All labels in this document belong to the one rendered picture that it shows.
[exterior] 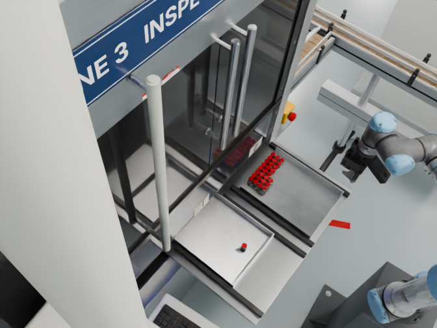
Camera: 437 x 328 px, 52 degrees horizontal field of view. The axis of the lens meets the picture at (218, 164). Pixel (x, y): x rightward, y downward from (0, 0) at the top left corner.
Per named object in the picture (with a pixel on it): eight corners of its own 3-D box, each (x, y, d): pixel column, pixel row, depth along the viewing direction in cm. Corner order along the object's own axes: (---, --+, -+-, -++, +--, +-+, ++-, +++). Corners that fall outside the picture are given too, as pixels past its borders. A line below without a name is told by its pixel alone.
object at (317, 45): (258, 131, 206) (263, 110, 193) (231, 114, 211) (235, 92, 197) (333, 53, 237) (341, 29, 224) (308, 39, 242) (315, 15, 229)
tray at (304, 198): (239, 190, 185) (240, 186, 182) (275, 150, 196) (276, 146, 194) (308, 240, 175) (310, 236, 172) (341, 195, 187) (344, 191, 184)
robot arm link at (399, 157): (430, 158, 132) (411, 129, 137) (398, 166, 129) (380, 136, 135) (419, 172, 138) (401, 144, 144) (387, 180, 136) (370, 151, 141)
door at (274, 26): (207, 168, 151) (220, 30, 101) (279, 94, 170) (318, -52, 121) (209, 168, 150) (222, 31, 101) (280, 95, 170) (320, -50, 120)
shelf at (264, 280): (153, 244, 172) (153, 242, 170) (259, 133, 204) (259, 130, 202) (255, 326, 158) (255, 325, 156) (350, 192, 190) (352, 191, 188)
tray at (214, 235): (162, 232, 172) (162, 229, 169) (205, 187, 184) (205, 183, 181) (232, 288, 163) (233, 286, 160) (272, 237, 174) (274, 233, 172)
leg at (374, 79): (328, 150, 298) (368, 68, 233) (335, 142, 302) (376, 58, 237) (339, 158, 295) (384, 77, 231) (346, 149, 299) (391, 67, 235)
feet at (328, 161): (309, 177, 295) (315, 165, 283) (346, 131, 317) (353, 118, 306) (320, 183, 292) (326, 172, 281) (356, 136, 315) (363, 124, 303)
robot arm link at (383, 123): (382, 133, 133) (368, 111, 137) (369, 153, 142) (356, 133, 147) (404, 127, 135) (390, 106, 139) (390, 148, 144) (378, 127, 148)
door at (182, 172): (105, 273, 129) (56, 164, 80) (207, 168, 150) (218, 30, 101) (106, 274, 129) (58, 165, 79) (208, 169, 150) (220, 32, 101)
